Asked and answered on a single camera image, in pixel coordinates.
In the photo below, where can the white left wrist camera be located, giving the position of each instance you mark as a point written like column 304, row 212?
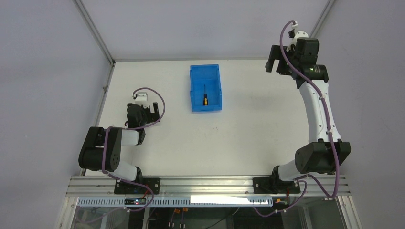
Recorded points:
column 140, row 98

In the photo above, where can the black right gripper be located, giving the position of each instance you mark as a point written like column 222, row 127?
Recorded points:
column 281, row 62

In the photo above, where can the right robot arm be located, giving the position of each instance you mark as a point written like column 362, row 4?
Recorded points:
column 325, row 151

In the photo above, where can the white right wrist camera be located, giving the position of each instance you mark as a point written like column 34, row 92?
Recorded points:
column 294, row 34

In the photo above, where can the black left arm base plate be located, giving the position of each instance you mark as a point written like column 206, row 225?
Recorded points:
column 124, row 188

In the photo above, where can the aluminium front rail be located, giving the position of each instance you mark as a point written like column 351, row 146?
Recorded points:
column 183, row 186

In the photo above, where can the blue plastic bin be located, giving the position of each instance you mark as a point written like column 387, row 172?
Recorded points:
column 209, row 75

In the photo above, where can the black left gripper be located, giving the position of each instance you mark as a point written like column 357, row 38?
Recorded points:
column 150, row 114

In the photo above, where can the slotted cable duct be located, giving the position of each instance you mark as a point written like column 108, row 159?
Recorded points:
column 191, row 201

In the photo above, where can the left aluminium frame post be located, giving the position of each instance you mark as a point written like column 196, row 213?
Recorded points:
column 84, row 13

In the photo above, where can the black yellow screwdriver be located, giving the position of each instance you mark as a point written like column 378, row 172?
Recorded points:
column 205, row 97

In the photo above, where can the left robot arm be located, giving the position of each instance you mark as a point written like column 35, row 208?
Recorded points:
column 101, row 150

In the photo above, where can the aluminium enclosure frame post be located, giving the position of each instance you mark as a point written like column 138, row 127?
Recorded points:
column 322, row 18

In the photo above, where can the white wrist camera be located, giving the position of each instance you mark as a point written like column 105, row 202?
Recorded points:
column 294, row 34
column 140, row 98

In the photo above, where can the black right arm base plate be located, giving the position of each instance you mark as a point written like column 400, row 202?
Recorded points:
column 262, row 186

